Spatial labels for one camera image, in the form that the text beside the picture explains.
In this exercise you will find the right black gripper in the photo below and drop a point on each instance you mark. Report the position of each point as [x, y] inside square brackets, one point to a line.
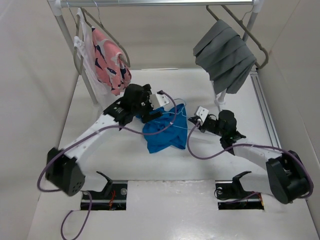
[193, 119]

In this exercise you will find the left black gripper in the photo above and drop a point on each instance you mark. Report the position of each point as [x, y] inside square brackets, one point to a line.
[144, 117]

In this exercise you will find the light blue wire hanger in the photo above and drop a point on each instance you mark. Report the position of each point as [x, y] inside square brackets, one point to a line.
[180, 111]

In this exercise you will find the blue t shirt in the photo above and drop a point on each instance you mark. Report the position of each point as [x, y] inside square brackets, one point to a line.
[166, 131]

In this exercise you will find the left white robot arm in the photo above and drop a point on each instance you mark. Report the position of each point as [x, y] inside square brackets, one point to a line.
[66, 166]

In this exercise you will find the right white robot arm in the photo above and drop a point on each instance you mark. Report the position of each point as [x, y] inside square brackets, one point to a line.
[288, 178]

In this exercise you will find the grey hanger with pink garment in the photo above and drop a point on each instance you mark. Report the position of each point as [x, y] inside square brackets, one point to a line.
[125, 58]

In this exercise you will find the white garment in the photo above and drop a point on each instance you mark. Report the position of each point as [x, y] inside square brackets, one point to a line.
[84, 49]

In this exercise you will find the pink patterned garment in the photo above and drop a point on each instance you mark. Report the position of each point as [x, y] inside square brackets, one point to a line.
[110, 68]

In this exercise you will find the grey garment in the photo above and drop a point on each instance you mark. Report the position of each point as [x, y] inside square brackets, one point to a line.
[223, 54]

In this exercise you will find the metal clothes rack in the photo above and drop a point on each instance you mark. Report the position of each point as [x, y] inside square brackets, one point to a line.
[57, 5]

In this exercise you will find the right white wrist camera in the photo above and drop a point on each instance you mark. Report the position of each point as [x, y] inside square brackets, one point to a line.
[202, 114]

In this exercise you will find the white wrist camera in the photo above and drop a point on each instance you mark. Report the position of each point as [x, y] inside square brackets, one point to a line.
[202, 114]
[158, 100]

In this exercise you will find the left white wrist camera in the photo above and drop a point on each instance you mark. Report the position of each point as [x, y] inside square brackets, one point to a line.
[158, 100]

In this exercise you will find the aluminium rail right side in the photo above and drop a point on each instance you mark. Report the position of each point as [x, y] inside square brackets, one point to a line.
[264, 109]

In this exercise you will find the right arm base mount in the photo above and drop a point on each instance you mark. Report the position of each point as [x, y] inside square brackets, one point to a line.
[231, 195]

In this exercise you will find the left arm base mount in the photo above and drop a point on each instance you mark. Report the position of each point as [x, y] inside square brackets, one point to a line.
[113, 197]

